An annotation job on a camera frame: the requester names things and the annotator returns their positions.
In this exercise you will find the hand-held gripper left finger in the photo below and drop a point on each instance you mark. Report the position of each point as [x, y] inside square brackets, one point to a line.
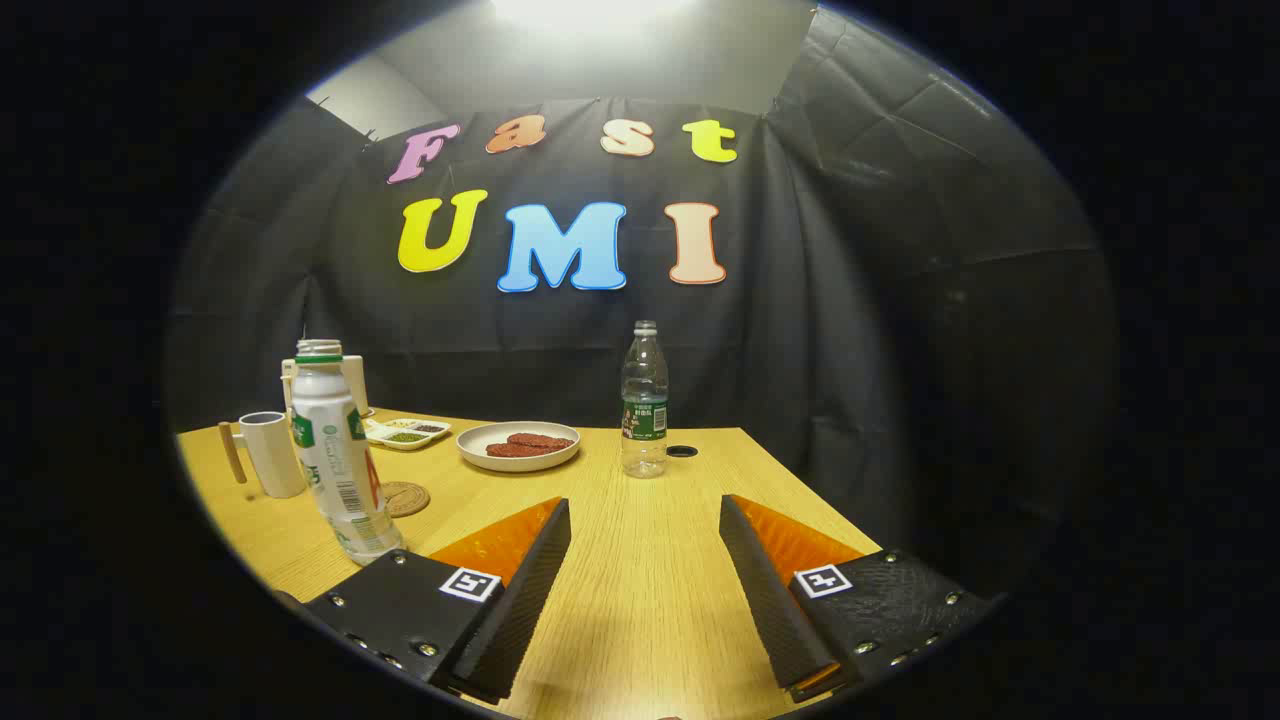
[530, 590]

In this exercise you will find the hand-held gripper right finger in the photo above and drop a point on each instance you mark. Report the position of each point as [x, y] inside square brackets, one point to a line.
[765, 590]

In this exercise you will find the round cork coaster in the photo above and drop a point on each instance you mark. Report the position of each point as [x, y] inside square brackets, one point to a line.
[408, 500]

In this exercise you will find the white juice bottle green label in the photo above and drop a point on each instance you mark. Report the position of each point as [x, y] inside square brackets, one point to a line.
[335, 460]

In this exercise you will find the clear water bottle green label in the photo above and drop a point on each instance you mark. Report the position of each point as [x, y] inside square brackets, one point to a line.
[644, 420]

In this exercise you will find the wooden table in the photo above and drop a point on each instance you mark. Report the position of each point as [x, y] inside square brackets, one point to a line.
[640, 560]

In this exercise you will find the white round plate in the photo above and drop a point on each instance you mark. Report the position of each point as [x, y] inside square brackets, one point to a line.
[480, 440]

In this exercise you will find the divided white dish with beans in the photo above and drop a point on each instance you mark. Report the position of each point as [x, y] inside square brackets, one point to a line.
[405, 435]

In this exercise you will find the black backdrop cloth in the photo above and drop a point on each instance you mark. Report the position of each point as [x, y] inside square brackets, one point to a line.
[800, 350]

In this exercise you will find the cream toaster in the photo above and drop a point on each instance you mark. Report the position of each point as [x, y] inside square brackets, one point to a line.
[355, 385]

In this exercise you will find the bright ceiling light panel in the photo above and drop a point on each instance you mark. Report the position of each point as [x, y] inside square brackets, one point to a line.
[590, 10]

